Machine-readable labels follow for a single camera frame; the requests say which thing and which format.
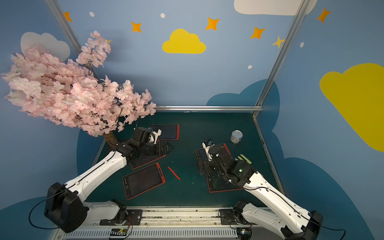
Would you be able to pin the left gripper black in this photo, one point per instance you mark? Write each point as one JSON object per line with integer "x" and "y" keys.
{"x": 160, "y": 148}

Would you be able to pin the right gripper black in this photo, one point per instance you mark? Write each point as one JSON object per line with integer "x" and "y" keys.
{"x": 205, "y": 162}

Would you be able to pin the red tablet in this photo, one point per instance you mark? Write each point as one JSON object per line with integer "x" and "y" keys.
{"x": 169, "y": 132}
{"x": 216, "y": 184}
{"x": 202, "y": 156}
{"x": 142, "y": 181}
{"x": 144, "y": 160}

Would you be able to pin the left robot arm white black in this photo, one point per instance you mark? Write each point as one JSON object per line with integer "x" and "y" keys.
{"x": 66, "y": 204}

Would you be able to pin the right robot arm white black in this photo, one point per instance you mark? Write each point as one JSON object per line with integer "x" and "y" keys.
{"x": 284, "y": 218}

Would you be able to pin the silver tin can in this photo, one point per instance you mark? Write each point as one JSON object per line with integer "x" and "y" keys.
{"x": 236, "y": 136}

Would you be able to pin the right circuit board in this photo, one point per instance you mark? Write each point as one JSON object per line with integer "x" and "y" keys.
{"x": 244, "y": 234}

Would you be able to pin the circuit board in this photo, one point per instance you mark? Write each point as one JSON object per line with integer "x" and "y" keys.
{"x": 244, "y": 234}
{"x": 118, "y": 234}

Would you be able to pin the left circuit board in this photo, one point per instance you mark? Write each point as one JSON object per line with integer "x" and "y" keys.
{"x": 118, "y": 234}

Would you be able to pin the pink cherry blossom tree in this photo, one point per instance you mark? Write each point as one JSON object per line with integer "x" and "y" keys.
{"x": 68, "y": 93}

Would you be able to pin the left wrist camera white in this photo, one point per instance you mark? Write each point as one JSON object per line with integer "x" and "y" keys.
{"x": 154, "y": 135}

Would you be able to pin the green garden fork wooden handle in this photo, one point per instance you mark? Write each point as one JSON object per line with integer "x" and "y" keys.
{"x": 242, "y": 157}

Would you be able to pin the aluminium back rail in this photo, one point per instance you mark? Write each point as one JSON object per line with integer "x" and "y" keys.
{"x": 209, "y": 108}

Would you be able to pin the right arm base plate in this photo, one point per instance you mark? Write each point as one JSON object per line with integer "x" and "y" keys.
{"x": 231, "y": 217}

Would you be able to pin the aluminium rail frame front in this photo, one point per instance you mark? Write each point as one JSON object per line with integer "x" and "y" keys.
{"x": 167, "y": 224}

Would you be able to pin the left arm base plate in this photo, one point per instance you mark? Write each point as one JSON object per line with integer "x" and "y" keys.
{"x": 135, "y": 216}

